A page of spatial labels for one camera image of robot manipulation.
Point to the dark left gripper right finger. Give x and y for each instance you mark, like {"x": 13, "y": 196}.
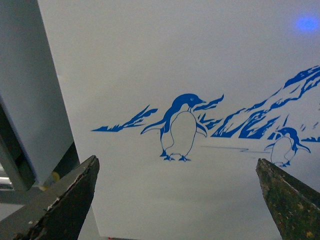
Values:
{"x": 293, "y": 205}

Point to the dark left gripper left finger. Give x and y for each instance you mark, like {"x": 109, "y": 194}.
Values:
{"x": 59, "y": 212}

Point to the white chest freezer with penguins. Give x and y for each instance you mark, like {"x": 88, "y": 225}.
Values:
{"x": 178, "y": 99}

